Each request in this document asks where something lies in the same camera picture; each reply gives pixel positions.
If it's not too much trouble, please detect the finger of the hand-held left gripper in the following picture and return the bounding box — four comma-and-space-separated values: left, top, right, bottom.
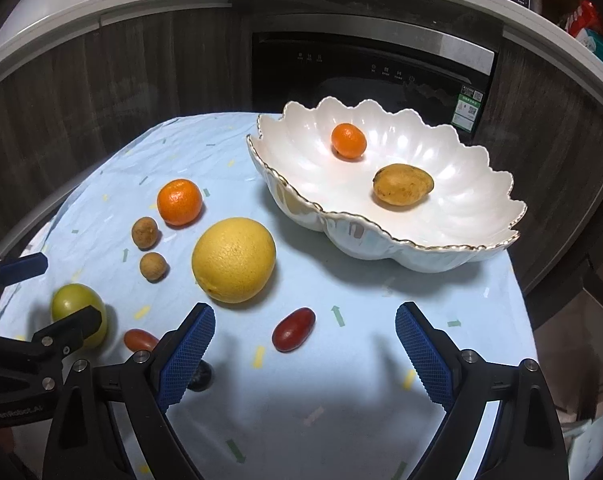
0, 252, 49, 306
31, 307, 103, 361

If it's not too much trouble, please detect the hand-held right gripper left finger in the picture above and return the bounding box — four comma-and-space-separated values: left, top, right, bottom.
42, 303, 217, 480

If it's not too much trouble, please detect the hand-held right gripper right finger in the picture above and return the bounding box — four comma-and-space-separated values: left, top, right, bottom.
394, 302, 569, 480

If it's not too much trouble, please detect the green apple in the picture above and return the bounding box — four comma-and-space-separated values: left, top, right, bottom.
50, 283, 108, 350

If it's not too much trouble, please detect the dark purple grape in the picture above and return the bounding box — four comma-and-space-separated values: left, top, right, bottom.
187, 360, 214, 393

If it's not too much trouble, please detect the small red cherry tomato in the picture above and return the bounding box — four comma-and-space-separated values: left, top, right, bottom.
124, 329, 160, 353

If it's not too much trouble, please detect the brown longan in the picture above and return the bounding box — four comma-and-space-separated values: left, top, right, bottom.
132, 217, 160, 251
140, 252, 170, 284

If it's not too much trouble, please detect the yellow grapefruit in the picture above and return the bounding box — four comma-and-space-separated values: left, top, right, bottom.
191, 218, 277, 305

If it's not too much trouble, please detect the dark red oval tomato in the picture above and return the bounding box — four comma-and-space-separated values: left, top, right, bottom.
272, 308, 316, 353

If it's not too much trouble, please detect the large mandarin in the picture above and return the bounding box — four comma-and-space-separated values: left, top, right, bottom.
156, 179, 203, 227

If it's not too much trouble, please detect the white scalloped bowl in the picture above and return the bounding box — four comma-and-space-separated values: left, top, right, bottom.
246, 96, 528, 274

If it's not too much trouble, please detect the light blue patterned tablecloth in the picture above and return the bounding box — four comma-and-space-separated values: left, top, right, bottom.
0, 112, 537, 480

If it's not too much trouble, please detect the yellow-brown mango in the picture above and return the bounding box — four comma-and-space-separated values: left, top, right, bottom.
372, 163, 435, 207

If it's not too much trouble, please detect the white plastic crate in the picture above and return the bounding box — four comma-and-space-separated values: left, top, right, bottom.
561, 410, 603, 480

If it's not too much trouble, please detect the dark wood cabinet door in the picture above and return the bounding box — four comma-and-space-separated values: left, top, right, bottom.
476, 35, 603, 291
0, 10, 234, 241

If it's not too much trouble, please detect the small mandarin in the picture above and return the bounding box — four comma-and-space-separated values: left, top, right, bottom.
331, 123, 367, 159

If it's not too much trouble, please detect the black built-in dishwasher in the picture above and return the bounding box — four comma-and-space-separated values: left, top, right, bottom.
251, 32, 499, 146

